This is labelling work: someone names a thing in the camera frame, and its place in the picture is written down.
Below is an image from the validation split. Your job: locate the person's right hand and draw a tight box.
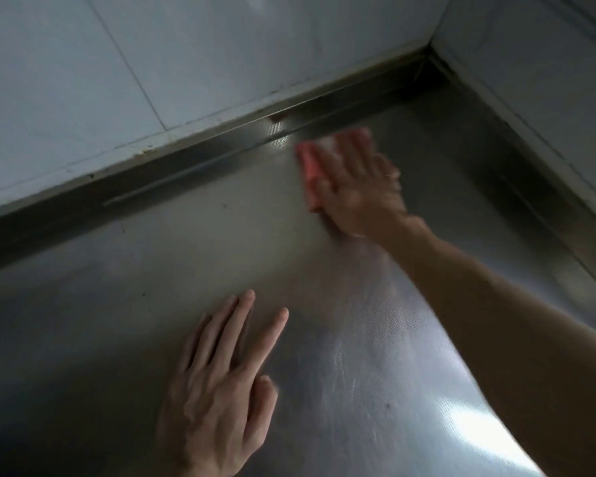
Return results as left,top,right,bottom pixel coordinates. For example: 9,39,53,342
305,129,429,247

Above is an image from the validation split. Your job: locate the person's left hand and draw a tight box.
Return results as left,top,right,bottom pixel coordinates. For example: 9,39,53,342
156,290,290,477

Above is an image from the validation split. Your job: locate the pink cleaning cloth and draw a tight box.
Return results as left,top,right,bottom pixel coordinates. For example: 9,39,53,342
295,126,374,215

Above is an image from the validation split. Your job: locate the person's right forearm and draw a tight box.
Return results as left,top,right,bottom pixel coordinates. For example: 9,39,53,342
377,217,596,477

